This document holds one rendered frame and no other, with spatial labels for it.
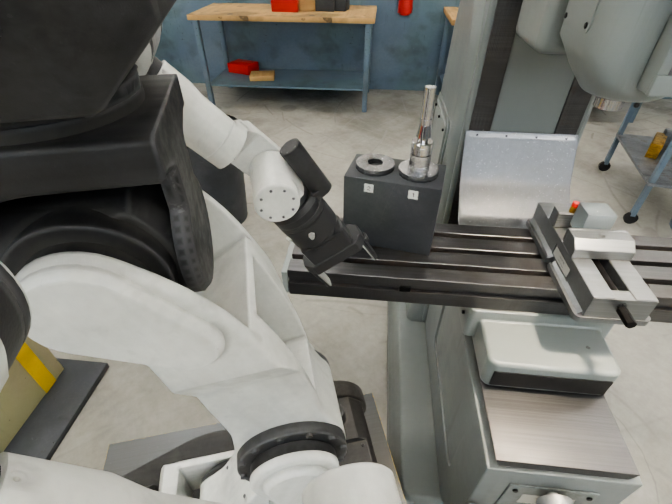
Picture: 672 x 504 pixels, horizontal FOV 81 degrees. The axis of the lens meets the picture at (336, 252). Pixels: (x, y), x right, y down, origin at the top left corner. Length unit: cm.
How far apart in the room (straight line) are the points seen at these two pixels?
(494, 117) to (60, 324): 115
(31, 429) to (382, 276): 157
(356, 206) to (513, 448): 61
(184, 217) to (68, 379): 185
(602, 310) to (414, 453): 80
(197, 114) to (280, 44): 469
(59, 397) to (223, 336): 178
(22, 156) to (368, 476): 27
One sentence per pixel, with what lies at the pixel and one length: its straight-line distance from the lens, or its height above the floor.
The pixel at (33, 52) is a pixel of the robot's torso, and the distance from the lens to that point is 21.
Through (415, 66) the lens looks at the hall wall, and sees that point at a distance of 514.
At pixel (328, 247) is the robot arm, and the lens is 68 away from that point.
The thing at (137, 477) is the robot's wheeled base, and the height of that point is 57.
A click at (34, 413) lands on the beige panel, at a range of 209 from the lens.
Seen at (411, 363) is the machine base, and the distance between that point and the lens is 165.
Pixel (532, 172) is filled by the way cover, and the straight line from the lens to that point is 131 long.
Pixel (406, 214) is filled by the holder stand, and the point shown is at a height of 103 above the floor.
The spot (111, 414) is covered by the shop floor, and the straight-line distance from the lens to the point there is 196.
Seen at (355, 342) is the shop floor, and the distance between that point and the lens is 193.
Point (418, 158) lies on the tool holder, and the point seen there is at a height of 115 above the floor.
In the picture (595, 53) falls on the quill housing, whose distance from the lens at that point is 80.
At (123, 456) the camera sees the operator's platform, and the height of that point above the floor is 40.
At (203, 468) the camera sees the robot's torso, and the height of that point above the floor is 71.
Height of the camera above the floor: 154
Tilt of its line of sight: 40 degrees down
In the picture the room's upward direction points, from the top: straight up
